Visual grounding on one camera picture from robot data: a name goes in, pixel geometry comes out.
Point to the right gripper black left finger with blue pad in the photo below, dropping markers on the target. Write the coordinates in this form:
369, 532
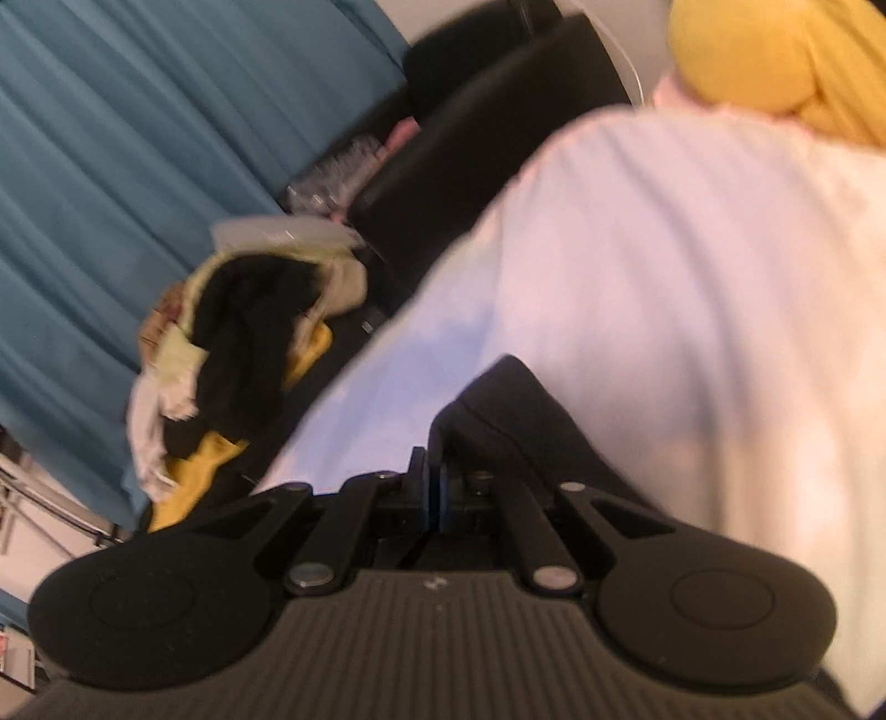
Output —
366, 509

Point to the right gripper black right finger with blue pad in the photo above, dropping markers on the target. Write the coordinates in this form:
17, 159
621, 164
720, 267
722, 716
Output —
497, 523

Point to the dark navy garment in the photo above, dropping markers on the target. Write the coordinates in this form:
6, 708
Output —
505, 422

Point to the pile of mixed clothes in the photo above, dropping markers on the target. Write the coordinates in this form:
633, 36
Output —
234, 355

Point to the pastel pink white bed cover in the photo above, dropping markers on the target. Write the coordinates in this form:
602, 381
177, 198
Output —
703, 292

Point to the clear crumpled plastic bag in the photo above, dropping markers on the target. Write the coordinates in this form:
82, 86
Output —
330, 186

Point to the black leather armchair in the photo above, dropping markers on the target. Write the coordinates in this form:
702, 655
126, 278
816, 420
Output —
486, 89

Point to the teal curtain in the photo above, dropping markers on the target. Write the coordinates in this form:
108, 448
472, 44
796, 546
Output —
128, 128

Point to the yellow plush toy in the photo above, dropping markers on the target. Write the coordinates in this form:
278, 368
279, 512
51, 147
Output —
820, 63

